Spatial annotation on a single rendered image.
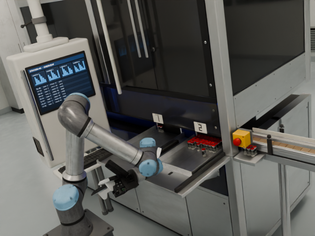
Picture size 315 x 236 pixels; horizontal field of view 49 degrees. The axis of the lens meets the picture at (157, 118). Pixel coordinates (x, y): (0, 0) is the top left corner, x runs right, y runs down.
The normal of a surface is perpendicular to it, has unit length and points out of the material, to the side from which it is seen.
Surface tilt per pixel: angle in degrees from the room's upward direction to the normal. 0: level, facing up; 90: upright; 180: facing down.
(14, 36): 90
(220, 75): 90
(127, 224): 0
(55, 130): 90
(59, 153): 90
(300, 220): 0
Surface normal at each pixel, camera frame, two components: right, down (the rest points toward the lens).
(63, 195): -0.18, -0.85
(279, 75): 0.70, 0.15
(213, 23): -0.69, 0.39
